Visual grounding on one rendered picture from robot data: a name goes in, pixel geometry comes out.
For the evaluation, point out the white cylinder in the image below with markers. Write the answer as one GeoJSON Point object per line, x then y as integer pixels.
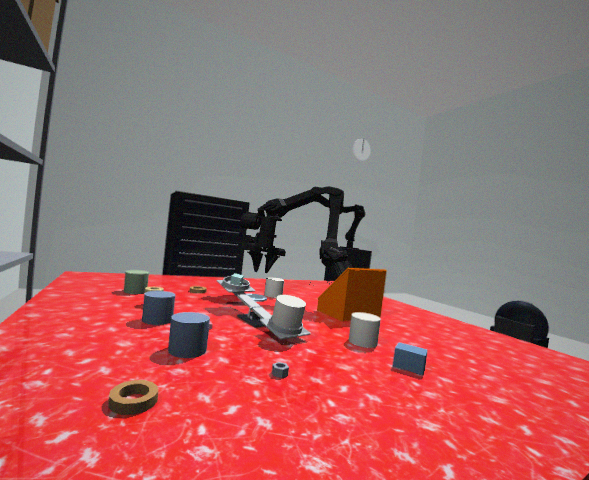
{"type": "Point", "coordinates": [364, 330]}
{"type": "Point", "coordinates": [274, 287]}
{"type": "Point", "coordinates": [288, 312]}

